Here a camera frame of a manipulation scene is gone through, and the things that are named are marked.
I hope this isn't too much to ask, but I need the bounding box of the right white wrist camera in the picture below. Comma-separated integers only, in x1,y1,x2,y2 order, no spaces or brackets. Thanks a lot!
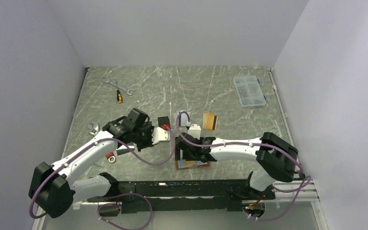
187,124,201,139

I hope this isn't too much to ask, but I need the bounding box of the brown leather card holder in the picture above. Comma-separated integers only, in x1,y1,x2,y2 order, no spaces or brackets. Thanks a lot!
175,150,210,170

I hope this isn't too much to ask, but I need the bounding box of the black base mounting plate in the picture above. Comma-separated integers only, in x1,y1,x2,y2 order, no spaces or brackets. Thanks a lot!
87,179,276,214

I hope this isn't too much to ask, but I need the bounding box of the orange credit card stack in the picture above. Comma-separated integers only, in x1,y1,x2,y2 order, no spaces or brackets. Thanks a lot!
202,113,219,131

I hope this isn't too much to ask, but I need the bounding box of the silver striped credit card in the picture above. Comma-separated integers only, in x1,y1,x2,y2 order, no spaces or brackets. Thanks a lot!
173,110,191,127

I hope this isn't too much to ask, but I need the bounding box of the purple cable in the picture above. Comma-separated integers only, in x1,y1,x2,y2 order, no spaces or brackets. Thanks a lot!
175,112,312,222
29,126,177,219

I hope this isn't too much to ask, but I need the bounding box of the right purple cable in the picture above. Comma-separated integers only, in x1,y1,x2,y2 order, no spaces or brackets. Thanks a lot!
175,112,312,222

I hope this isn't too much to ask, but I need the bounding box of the aluminium rail frame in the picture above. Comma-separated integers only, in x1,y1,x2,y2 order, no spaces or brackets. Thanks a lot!
31,179,329,230

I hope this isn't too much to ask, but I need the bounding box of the black card with chip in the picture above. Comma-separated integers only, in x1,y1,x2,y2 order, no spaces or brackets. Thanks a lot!
157,116,171,128

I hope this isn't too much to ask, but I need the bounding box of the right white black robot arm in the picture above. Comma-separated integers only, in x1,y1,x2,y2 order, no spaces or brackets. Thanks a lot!
175,132,298,199

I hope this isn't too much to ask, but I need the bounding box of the black silver credit card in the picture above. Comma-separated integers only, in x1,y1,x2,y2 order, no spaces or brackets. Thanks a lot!
115,146,135,156

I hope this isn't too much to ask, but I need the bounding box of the yellow black screwdriver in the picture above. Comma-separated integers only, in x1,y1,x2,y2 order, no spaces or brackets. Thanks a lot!
116,90,123,104

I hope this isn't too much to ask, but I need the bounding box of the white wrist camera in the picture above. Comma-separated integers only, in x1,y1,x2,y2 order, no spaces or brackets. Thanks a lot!
151,125,171,145
187,124,201,139

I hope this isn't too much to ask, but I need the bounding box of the clear plastic organizer box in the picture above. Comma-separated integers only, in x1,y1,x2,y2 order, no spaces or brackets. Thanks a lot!
233,75,266,107

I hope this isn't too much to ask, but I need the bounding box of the red handled adjustable wrench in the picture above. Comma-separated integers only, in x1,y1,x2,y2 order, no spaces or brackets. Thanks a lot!
88,122,116,163

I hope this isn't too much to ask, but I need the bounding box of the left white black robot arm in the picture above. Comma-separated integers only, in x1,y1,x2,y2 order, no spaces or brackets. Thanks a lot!
28,108,154,219

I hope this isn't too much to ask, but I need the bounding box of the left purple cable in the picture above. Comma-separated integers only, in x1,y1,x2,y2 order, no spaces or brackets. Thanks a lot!
29,126,177,219

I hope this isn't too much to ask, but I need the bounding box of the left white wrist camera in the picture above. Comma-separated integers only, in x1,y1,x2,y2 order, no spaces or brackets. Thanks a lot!
151,125,171,145

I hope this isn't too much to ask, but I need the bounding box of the silver open-end wrench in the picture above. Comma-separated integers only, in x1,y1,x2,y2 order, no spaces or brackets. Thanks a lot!
103,77,135,95

